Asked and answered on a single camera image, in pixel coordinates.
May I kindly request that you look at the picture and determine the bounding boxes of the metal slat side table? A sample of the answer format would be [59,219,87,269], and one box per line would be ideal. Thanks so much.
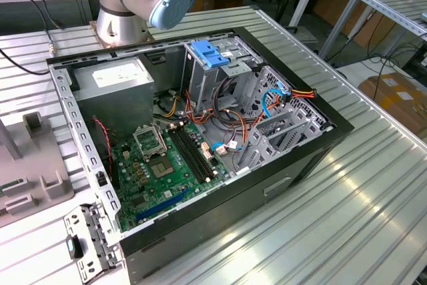
[318,0,427,62]

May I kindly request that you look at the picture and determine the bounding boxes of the metal socket cover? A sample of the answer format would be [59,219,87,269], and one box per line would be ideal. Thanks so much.
[132,123,168,162]

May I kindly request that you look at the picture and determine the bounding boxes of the grey power supply unit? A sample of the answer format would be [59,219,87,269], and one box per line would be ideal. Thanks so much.
[71,56,156,136]

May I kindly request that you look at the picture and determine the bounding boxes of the black RAM slot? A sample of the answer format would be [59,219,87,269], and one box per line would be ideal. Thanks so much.
[171,126,208,182]
[175,125,212,180]
[167,127,205,184]
[179,123,216,178]

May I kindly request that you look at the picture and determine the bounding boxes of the grey expansion bracket plate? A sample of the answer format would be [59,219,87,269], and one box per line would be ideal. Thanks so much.
[63,202,123,282]

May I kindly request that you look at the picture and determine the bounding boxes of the blue data wire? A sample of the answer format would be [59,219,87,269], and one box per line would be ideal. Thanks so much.
[261,79,292,119]

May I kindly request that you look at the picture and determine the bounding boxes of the green RAM stick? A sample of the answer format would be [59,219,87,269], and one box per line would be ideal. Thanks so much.
[0,178,26,199]

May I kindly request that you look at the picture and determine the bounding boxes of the grey parts rack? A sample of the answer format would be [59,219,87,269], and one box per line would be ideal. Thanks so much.
[0,111,76,229]

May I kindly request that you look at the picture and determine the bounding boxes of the short blue board wire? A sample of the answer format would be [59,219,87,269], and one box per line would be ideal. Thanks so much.
[211,140,240,156]

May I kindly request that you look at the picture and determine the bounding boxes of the black blue latch tab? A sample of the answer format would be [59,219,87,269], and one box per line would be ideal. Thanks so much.
[65,234,84,260]

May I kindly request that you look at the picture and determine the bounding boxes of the grey optical drive cage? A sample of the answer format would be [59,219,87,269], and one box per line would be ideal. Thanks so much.
[181,35,265,115]

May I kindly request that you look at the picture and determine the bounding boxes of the red yellow power wire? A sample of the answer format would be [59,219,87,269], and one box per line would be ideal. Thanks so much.
[253,87,317,125]

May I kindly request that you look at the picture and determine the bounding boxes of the large brown box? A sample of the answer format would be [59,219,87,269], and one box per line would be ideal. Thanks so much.
[313,0,393,47]

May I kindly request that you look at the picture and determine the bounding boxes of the black open PC case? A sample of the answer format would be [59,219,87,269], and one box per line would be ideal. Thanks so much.
[45,26,355,285]

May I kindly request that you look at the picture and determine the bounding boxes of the red black fan wire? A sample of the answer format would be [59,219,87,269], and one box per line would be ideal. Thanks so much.
[91,116,115,166]

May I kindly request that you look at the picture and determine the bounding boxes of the black case fan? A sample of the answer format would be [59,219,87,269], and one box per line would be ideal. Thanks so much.
[89,115,120,190]

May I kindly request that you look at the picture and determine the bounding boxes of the grey metal disk bay cage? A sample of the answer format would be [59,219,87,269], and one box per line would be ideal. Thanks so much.
[233,65,336,176]

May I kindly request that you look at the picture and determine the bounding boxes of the thick black wire loop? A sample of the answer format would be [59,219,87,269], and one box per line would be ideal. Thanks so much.
[213,76,244,125]

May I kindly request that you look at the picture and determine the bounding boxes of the blue drive bay latch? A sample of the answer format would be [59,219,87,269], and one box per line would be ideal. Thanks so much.
[191,40,231,69]

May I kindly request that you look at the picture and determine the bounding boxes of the orange red wire bundle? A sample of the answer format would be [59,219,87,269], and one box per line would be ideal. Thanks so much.
[184,89,255,146]

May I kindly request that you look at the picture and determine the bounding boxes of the yellow black supply wires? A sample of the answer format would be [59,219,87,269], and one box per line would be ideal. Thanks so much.
[154,88,183,119]

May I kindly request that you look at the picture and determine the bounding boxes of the cardboard box with labels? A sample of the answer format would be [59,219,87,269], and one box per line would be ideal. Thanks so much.
[358,71,427,134]

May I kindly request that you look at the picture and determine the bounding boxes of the green motherboard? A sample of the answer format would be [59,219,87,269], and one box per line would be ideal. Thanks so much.
[109,120,232,232]

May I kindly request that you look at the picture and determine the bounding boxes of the CPU socket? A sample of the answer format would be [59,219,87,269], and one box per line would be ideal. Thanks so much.
[148,155,177,180]

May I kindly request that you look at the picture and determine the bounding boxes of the blue expansion slot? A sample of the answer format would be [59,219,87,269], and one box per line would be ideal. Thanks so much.
[135,187,192,222]

